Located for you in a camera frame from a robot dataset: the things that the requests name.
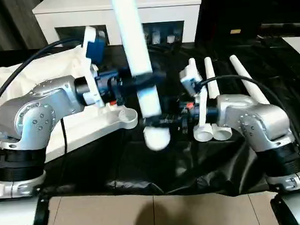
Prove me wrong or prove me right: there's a tall white bottle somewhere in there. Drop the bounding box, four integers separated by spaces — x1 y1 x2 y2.
151 30 161 44

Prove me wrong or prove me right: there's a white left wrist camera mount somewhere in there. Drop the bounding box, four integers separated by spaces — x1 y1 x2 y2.
78 24 114 109

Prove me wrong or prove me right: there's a black work mat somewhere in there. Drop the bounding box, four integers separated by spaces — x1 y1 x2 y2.
0 29 300 214

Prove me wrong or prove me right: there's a grey curtain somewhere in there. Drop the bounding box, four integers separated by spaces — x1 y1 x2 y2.
0 0 48 51

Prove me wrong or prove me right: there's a white sideboard cabinet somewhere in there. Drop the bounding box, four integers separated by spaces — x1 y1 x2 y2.
31 0 204 53

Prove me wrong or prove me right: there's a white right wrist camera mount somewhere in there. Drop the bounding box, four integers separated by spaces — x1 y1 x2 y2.
179 62 208 98

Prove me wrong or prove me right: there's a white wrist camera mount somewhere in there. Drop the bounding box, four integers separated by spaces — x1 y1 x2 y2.
179 62 208 98
78 24 114 109

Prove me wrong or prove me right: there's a dark long bar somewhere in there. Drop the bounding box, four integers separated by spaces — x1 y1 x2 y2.
261 21 300 33

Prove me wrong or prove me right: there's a white plastic table leg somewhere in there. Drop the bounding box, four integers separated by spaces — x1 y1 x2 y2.
187 57 214 143
108 0 172 154
203 55 234 142
229 52 270 107

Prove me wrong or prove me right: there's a white plastic table top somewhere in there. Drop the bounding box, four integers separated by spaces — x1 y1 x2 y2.
0 40 141 165

